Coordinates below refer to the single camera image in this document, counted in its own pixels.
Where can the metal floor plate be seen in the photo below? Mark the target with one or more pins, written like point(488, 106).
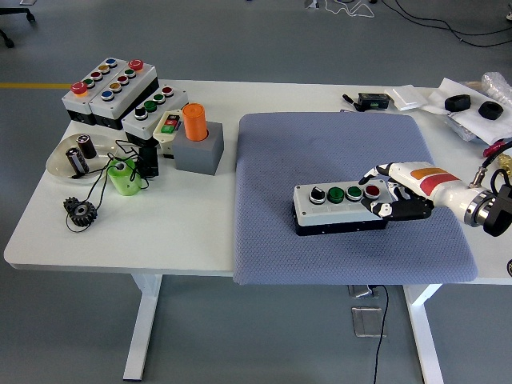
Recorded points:
point(366, 322)

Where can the beige red-green switch pendant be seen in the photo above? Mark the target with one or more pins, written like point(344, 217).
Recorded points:
point(168, 124)

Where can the black metal gear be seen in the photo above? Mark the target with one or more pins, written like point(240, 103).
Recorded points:
point(80, 218)

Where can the black cylindrical capacitor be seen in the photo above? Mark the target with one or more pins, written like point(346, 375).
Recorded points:
point(78, 162)
point(88, 148)

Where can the grey-blue textured mat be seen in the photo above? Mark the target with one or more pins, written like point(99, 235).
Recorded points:
point(320, 140)

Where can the orange cylinder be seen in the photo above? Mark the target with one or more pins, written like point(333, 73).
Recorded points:
point(195, 122)

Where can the metal floor socket box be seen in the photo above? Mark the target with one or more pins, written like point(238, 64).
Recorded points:
point(362, 291)

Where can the clear plastic bag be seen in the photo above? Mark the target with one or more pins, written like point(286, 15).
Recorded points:
point(460, 128)

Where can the silver metal dish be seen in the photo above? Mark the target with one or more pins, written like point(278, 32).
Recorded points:
point(60, 164)

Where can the grey five-button control box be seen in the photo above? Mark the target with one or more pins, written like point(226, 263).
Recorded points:
point(82, 102)
point(128, 92)

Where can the black plug connector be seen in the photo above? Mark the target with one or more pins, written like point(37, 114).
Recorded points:
point(349, 98)

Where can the small black cylindrical device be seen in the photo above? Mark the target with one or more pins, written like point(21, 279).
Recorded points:
point(149, 162)

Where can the grey square block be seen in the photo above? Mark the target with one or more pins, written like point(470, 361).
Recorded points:
point(198, 156)

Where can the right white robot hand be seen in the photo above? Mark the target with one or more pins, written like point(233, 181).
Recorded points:
point(424, 184)

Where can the brass fitting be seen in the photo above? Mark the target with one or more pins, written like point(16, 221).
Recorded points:
point(507, 163)

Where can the green plastic spool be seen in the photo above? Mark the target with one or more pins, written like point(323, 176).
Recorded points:
point(126, 182)

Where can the small black electronic module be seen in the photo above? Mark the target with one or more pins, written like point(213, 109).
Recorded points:
point(372, 100)

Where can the grey four-control button box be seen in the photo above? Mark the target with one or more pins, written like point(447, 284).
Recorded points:
point(138, 124)
point(328, 214)

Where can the black office chair base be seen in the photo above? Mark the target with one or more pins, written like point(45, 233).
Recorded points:
point(16, 11)

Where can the clear bubble wrap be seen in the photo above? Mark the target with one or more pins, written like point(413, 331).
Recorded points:
point(498, 86)

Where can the red connector piece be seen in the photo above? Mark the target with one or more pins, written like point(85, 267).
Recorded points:
point(491, 150)

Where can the white table leg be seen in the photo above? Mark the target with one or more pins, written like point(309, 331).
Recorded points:
point(142, 328)
point(428, 340)

